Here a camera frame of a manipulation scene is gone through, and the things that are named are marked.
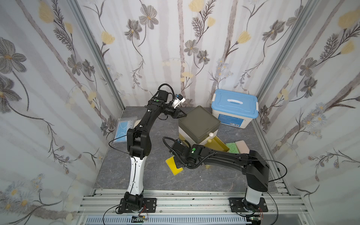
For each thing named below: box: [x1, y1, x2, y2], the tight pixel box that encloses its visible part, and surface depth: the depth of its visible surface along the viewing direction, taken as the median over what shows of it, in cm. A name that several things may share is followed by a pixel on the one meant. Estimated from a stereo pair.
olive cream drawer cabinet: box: [178, 105, 221, 148], surface depth 88 cm
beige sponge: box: [234, 139, 250, 154], surface depth 98 cm
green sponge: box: [225, 142, 240, 154], surface depth 97 cm
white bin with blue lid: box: [211, 89, 260, 129], surface depth 103 cm
